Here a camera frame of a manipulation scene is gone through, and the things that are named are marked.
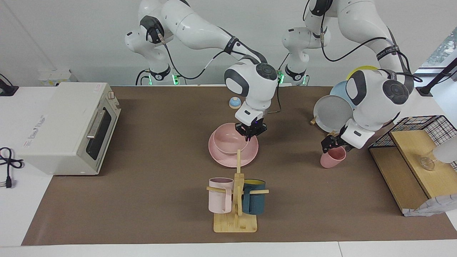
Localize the black left base cable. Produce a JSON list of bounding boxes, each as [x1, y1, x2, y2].
[[277, 53, 290, 84]]

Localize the light wooden board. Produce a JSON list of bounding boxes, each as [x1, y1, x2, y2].
[[389, 130, 457, 199]]

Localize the brown wooden board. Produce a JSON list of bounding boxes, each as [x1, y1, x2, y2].
[[369, 146, 429, 215]]

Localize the black camera stand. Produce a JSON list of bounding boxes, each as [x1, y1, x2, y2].
[[416, 57, 457, 97]]

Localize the black power cord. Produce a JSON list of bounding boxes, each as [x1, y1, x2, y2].
[[0, 147, 25, 189]]

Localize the frosted white object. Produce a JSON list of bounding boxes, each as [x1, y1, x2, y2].
[[433, 137, 457, 164]]

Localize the cream toaster oven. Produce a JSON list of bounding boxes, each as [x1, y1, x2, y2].
[[17, 83, 122, 176]]

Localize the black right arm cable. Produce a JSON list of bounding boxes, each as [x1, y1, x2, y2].
[[155, 27, 281, 114]]

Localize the pink bowl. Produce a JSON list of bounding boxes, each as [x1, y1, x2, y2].
[[213, 123, 250, 156]]

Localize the grey plate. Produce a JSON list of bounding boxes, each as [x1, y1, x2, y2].
[[313, 95, 355, 133]]

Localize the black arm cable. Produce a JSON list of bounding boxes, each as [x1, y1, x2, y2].
[[320, 28, 423, 83], [155, 27, 281, 114]]

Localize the pale pink mug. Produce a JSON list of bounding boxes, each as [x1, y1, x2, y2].
[[208, 177, 235, 214]]

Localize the wooden mug rack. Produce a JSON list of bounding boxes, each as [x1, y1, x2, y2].
[[206, 149, 270, 233]]

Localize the black right base cable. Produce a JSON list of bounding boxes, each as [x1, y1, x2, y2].
[[135, 69, 150, 86]]

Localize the pink plate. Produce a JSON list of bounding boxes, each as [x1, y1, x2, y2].
[[208, 125, 259, 168]]

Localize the dark teal mug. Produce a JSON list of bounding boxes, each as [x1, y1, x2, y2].
[[241, 179, 266, 215]]

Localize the black wire basket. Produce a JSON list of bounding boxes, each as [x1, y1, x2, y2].
[[368, 115, 457, 172]]

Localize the pink cup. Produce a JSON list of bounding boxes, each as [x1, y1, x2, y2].
[[320, 146, 347, 168]]

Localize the wooden plate rack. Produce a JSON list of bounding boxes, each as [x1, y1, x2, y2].
[[310, 115, 337, 139]]

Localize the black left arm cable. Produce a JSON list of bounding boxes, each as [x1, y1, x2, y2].
[[320, 28, 423, 83]]

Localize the light blue plate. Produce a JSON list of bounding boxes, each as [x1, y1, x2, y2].
[[329, 80, 357, 109]]

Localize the window with greenery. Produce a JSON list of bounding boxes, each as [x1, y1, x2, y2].
[[421, 28, 457, 68]]

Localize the black base cable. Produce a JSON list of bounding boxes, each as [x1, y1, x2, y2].
[[135, 69, 150, 86], [277, 53, 290, 84]]

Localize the white power strip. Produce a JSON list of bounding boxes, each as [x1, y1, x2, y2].
[[39, 69, 72, 87]]

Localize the yellow plate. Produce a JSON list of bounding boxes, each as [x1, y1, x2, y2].
[[346, 65, 379, 81]]

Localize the clear drinking glass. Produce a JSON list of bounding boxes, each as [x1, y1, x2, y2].
[[420, 152, 437, 171]]

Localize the brown table mat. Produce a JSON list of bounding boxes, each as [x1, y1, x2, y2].
[[21, 86, 457, 246]]

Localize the black table clamp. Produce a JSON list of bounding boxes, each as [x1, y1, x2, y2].
[[0, 73, 19, 97]]

